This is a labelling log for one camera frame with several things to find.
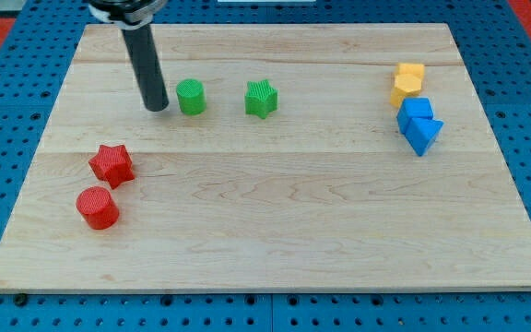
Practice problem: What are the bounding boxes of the black robot arm flange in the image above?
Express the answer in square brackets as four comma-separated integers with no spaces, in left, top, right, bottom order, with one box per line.
[87,0,168,30]

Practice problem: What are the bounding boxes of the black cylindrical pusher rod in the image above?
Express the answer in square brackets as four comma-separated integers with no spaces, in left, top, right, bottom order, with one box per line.
[122,24,170,112]

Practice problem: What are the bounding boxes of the yellow cube block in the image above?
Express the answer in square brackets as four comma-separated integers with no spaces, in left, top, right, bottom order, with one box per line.
[394,63,425,80]

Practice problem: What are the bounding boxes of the yellow hexagon block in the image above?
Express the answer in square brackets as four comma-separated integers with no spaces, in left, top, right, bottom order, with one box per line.
[389,74,422,108]

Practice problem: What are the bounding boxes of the blue cube block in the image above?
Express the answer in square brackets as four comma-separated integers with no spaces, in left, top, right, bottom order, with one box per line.
[396,97,434,134]

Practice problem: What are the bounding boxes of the blue triangle block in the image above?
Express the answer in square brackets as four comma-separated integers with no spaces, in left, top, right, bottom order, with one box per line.
[405,118,444,157]

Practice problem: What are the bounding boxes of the light wooden board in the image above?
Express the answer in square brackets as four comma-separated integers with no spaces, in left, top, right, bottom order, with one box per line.
[0,23,531,294]

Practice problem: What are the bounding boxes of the green star block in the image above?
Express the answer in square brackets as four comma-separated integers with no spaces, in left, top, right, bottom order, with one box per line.
[244,79,278,119]

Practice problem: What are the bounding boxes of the green cylinder block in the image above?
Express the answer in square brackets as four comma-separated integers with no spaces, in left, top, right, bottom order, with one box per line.
[176,78,207,115]

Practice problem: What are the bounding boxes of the red star block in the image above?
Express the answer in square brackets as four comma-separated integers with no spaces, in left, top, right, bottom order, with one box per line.
[88,145,135,189]

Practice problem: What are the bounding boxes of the red cylinder block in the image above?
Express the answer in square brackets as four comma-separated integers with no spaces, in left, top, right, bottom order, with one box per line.
[76,186,120,230]

